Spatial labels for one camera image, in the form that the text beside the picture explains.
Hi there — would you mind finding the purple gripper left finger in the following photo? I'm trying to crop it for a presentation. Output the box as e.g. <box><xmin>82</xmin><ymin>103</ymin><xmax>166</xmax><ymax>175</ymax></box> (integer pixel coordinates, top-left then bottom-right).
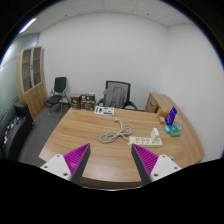
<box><xmin>41</xmin><ymin>144</ymin><xmax>91</xmax><ymax>185</ymax></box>

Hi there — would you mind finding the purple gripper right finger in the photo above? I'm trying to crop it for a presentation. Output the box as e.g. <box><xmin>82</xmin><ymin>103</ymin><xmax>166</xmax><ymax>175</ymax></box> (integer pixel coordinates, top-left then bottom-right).
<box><xmin>131</xmin><ymin>144</ymin><xmax>180</xmax><ymax>186</ymax></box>

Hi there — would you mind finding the white charger plug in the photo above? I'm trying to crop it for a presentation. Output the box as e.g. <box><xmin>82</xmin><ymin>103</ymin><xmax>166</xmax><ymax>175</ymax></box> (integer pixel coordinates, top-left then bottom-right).
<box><xmin>151</xmin><ymin>128</ymin><xmax>159</xmax><ymax>142</ymax></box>

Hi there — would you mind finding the white power strip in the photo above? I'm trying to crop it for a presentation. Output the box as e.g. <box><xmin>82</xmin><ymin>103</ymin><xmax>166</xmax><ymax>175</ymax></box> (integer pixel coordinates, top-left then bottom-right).
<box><xmin>129</xmin><ymin>136</ymin><xmax>162</xmax><ymax>147</ymax></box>

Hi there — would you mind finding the wooden office desk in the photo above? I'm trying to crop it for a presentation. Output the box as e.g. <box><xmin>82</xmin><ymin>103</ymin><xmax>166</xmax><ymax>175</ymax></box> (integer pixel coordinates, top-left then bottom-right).
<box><xmin>38</xmin><ymin>92</ymin><xmax>206</xmax><ymax>190</ymax></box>

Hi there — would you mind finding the green small box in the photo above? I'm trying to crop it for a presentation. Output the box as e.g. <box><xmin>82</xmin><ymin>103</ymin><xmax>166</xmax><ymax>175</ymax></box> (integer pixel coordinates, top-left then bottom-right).
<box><xmin>170</xmin><ymin>130</ymin><xmax>181</xmax><ymax>137</ymax></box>

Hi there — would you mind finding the blue small box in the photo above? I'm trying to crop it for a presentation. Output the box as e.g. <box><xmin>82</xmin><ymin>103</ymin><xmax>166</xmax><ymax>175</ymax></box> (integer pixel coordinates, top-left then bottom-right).
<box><xmin>163</xmin><ymin>125</ymin><xmax>170</xmax><ymax>134</ymax></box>

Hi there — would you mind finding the orange small box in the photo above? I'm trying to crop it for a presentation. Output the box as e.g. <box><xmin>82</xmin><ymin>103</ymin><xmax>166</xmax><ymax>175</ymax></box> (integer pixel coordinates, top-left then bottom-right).
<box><xmin>158</xmin><ymin>116</ymin><xmax>166</xmax><ymax>124</ymax></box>

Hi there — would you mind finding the purple card box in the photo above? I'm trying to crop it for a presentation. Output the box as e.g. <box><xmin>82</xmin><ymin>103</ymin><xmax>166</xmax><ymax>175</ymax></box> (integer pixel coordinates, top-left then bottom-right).
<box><xmin>165</xmin><ymin>107</ymin><xmax>177</xmax><ymax>125</ymax></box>

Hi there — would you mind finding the white printed sheet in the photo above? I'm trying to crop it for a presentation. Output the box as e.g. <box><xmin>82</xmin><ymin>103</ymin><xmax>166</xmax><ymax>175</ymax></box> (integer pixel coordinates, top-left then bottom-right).
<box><xmin>94</xmin><ymin>106</ymin><xmax>115</xmax><ymax>115</ymax></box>

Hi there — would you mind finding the wooden side cabinet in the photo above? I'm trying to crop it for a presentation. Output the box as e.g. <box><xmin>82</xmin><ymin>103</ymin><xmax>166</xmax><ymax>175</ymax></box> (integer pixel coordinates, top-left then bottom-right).
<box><xmin>145</xmin><ymin>94</ymin><xmax>159</xmax><ymax>113</ymax></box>

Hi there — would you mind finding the brown cardboard box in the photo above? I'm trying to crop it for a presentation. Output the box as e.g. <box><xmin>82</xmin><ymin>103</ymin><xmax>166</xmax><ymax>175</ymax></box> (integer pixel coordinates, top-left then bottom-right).
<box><xmin>71</xmin><ymin>94</ymin><xmax>81</xmax><ymax>110</ymax></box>

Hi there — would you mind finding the dark printed carton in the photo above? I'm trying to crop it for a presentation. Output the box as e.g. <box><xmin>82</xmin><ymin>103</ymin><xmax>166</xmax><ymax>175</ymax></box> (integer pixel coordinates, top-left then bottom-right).
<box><xmin>81</xmin><ymin>93</ymin><xmax>96</xmax><ymax>110</ymax></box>

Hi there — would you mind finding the black leather sofa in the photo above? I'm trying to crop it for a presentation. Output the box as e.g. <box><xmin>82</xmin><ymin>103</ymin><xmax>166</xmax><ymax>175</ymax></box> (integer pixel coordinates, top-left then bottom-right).
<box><xmin>0</xmin><ymin>102</ymin><xmax>34</xmax><ymax>161</ymax></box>

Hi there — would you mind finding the black visitor chair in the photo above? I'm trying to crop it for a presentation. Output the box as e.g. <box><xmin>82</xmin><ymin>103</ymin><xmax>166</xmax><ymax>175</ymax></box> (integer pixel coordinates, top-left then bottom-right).
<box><xmin>46</xmin><ymin>77</ymin><xmax>70</xmax><ymax>109</ymax></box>

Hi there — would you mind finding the grey backpack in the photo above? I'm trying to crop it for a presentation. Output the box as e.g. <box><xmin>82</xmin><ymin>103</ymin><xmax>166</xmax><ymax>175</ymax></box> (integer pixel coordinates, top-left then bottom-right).
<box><xmin>104</xmin><ymin>87</ymin><xmax>126</xmax><ymax>108</ymax></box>

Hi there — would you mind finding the black mesh office chair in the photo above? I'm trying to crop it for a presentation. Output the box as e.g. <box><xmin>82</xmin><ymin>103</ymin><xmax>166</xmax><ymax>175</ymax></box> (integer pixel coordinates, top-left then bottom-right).
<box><xmin>96</xmin><ymin>80</ymin><xmax>137</xmax><ymax>110</ymax></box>

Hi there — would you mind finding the wooden glass-door cabinet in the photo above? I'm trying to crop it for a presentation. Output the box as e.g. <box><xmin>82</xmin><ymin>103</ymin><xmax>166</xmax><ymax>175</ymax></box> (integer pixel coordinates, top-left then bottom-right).
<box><xmin>16</xmin><ymin>46</ymin><xmax>46</xmax><ymax>118</ymax></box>

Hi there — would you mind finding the white coiled power cable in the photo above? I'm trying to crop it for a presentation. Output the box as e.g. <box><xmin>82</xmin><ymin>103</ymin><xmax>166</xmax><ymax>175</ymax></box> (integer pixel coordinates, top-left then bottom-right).
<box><xmin>99</xmin><ymin>116</ymin><xmax>135</xmax><ymax>145</ymax></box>

